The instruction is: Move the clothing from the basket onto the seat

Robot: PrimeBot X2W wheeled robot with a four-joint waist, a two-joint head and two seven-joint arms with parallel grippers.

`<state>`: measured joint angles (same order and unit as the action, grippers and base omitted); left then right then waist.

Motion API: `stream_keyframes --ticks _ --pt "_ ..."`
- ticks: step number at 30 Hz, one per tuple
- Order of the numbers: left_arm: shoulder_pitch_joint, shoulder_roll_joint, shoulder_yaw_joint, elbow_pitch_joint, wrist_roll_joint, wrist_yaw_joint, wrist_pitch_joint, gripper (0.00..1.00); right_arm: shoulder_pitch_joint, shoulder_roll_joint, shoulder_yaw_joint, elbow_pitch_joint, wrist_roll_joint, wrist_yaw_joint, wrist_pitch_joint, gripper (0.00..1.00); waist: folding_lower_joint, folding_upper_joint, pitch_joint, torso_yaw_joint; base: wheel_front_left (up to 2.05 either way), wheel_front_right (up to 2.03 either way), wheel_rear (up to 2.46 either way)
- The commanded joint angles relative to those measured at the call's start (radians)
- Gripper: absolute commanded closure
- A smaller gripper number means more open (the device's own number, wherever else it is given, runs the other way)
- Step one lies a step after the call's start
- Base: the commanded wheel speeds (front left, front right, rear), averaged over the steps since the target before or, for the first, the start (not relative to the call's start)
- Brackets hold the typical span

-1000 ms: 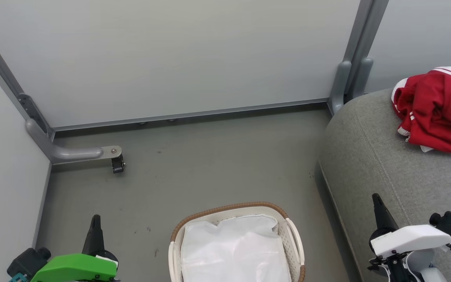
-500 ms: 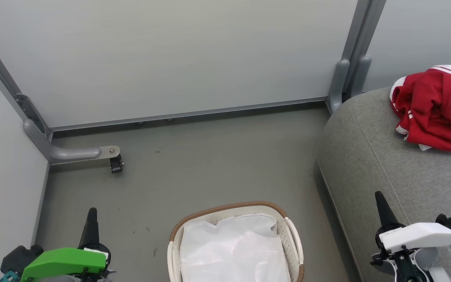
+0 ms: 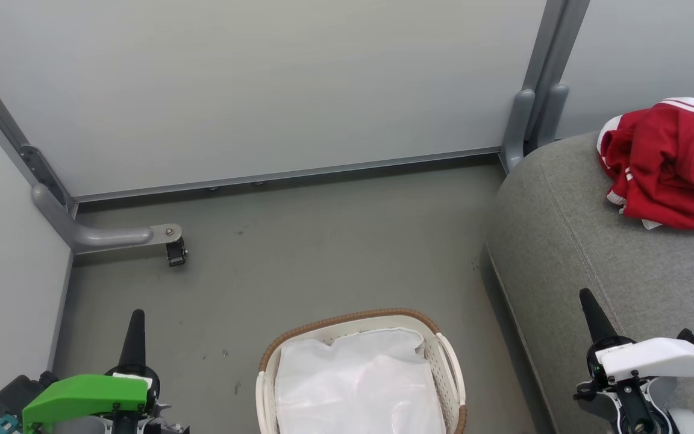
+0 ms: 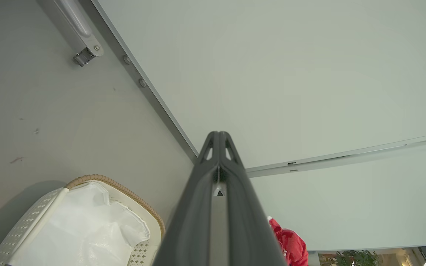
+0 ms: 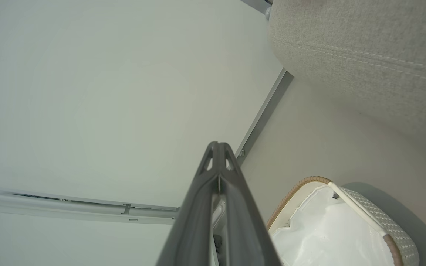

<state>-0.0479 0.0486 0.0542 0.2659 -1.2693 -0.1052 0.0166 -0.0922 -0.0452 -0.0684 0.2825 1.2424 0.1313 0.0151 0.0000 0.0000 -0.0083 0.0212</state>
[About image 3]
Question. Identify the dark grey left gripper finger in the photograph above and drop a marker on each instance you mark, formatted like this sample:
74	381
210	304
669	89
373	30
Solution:
134	337

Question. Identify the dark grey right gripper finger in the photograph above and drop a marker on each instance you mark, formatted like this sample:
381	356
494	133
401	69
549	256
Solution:
595	319

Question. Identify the black caster wheel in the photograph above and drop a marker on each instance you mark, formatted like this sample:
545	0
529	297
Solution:
176	252

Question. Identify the grey fabric sofa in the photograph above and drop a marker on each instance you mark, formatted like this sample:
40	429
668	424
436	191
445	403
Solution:
564	253

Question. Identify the white basket liner cloth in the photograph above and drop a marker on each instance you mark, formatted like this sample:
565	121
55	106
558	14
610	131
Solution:
359	386

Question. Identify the white laundry basket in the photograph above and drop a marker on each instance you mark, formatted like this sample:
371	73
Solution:
449	361

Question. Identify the grey partition post with feet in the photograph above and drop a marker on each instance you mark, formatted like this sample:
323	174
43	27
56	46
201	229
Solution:
543	78

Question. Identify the red shorts with white stripe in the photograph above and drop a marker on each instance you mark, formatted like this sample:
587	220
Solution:
630	157

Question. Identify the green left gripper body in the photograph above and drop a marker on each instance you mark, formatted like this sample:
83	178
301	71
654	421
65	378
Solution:
82	395

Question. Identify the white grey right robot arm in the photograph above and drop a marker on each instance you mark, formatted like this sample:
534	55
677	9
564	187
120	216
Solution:
642	413

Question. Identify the grey partition corner post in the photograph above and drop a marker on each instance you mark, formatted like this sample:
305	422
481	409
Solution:
15	138

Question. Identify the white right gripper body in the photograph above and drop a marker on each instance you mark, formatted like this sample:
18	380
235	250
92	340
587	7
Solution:
654	358

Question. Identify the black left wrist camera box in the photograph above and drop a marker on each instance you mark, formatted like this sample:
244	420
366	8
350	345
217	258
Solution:
21	392

